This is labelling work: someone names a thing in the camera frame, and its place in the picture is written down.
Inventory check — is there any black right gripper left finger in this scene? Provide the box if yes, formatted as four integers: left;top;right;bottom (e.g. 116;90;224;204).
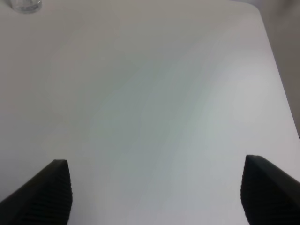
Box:
0;159;73;225

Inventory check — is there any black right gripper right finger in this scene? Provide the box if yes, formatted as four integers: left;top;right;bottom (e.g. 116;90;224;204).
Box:
240;155;300;225

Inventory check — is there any tall clear drinking glass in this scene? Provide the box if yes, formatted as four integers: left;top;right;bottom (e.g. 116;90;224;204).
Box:
10;0;42;14

